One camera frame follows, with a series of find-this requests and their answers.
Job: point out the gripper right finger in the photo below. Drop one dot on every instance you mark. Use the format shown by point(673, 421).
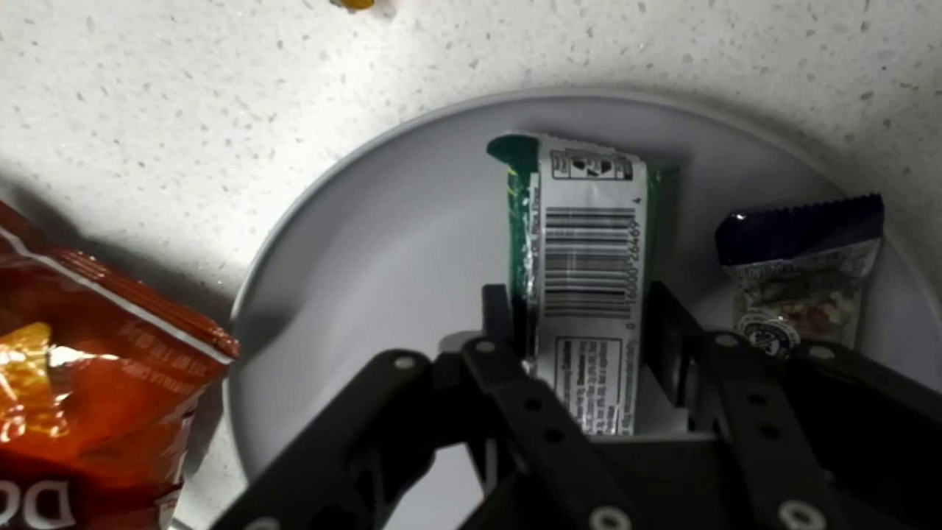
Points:
point(773, 412)

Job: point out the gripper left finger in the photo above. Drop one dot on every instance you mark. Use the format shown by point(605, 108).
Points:
point(515, 397)

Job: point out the green snack bar wrapper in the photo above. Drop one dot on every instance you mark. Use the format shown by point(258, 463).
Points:
point(589, 258)

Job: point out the dark blue snack packet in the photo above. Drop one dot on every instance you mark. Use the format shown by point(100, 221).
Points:
point(802, 272)

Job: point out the white round plate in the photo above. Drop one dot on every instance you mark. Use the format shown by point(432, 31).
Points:
point(383, 265)

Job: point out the small yellow object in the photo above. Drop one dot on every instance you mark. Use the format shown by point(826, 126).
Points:
point(357, 4)

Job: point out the red chip bag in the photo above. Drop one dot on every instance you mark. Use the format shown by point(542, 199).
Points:
point(81, 383)

